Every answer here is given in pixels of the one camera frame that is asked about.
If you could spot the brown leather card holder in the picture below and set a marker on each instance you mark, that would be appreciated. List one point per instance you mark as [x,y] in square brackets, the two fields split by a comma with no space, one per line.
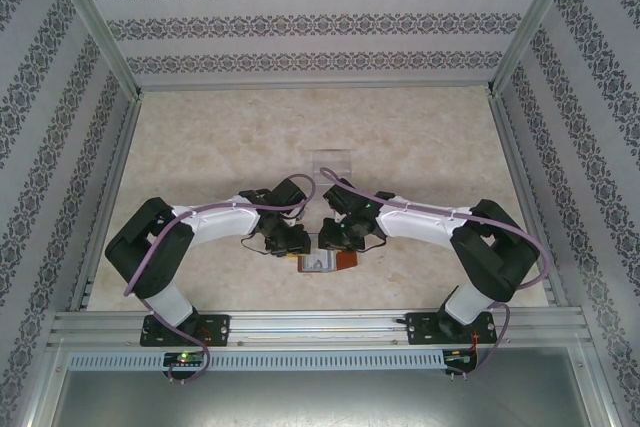
[346,261]

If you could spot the silver VIP card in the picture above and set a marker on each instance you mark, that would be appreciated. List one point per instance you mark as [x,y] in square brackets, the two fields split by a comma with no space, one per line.
[317,263]

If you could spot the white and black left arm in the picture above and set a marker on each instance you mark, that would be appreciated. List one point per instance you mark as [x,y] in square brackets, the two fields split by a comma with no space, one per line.
[220,221]

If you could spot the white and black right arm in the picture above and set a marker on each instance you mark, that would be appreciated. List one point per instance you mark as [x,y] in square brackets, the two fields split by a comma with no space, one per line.
[415,223]

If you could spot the clear acrylic card stand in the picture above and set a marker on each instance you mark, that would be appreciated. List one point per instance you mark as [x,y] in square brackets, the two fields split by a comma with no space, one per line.
[330,162]

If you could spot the small circuit board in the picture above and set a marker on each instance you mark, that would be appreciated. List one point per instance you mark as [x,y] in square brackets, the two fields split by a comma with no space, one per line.
[185,359]
[460,356]

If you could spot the grey metal sheet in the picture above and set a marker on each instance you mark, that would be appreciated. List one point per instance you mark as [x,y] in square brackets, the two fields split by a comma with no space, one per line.
[320,397]

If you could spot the aluminium mounting rail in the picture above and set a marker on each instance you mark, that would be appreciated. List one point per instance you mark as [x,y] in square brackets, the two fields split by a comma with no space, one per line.
[320,329]

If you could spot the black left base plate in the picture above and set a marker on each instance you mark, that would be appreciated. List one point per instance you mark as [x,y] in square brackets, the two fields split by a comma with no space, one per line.
[215,329]

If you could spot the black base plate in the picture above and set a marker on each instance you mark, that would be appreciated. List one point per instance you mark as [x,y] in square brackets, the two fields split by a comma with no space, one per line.
[215,329]
[420,328]

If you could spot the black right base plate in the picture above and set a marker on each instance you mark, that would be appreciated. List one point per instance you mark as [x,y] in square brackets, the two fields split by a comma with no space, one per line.
[420,328]

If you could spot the aluminium side rail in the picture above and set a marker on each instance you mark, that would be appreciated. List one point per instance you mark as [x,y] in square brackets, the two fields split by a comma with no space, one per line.
[530,207]
[107,207]

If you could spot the aluminium frame post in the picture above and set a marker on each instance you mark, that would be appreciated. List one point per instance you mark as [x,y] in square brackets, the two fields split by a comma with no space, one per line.
[95,22]
[537,22]

